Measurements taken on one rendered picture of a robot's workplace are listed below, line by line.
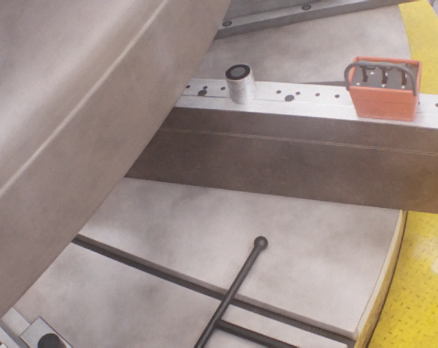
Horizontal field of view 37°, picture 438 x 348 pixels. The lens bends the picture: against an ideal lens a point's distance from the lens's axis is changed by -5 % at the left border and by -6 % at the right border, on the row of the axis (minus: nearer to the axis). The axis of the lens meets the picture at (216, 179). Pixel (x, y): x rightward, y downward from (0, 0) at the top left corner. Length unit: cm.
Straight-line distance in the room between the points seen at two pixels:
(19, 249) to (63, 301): 77
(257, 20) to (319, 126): 107
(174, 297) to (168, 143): 50
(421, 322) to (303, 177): 63
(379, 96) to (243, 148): 52
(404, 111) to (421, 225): 75
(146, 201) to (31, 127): 96
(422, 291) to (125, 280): 100
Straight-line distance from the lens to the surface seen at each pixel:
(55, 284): 232
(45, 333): 175
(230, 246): 217
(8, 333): 212
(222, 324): 198
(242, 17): 298
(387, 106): 185
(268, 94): 204
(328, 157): 205
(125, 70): 162
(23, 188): 147
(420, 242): 247
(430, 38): 331
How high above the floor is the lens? 201
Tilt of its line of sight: 46 degrees down
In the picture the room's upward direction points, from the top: 20 degrees counter-clockwise
